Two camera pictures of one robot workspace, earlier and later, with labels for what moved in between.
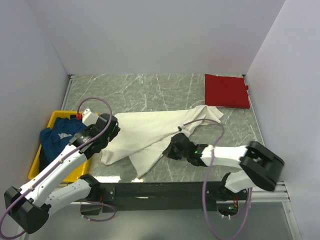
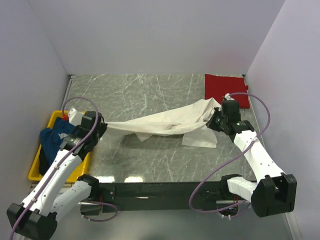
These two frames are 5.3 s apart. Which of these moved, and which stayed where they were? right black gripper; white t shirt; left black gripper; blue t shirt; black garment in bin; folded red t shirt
Moved: right black gripper; white t shirt; left black gripper
Stayed: blue t shirt; black garment in bin; folded red t shirt
